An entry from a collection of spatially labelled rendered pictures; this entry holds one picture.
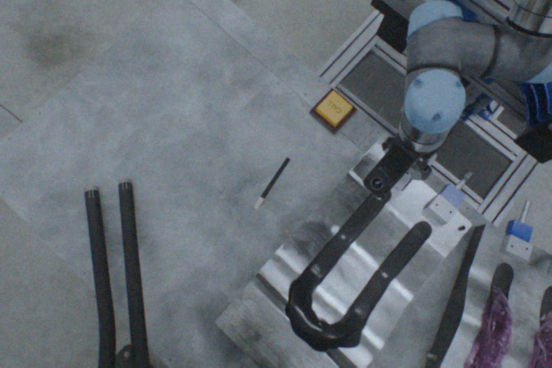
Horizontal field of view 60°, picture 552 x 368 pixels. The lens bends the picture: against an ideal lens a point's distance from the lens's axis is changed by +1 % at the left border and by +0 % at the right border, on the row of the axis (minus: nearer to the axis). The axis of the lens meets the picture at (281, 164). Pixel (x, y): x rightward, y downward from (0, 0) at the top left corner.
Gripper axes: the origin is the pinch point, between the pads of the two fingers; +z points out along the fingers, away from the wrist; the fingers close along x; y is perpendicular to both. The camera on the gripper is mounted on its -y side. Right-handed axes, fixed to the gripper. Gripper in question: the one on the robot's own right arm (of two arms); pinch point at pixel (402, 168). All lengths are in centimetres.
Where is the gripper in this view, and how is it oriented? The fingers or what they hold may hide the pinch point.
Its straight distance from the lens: 99.2
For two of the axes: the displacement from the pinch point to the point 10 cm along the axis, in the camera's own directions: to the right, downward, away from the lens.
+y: 6.7, -7.4, 0.8
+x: -7.3, -6.3, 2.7
